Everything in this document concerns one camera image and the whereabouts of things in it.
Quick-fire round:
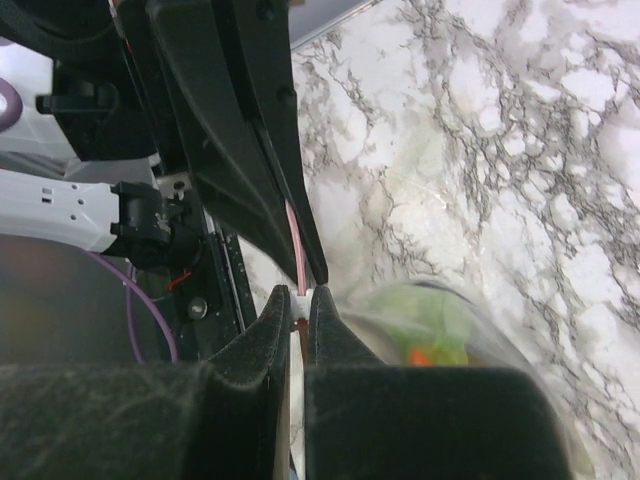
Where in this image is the clear pink zip top bag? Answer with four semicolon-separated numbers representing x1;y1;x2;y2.
284;197;596;480

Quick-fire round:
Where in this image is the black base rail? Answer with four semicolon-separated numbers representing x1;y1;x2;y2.
156;195;257;361

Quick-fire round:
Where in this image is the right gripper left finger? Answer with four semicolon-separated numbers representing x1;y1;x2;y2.
1;285;291;479

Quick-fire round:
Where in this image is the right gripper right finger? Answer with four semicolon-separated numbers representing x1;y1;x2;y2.
303;283;576;480

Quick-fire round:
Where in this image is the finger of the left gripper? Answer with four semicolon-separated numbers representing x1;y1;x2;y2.
145;1;296;277
212;1;328;284

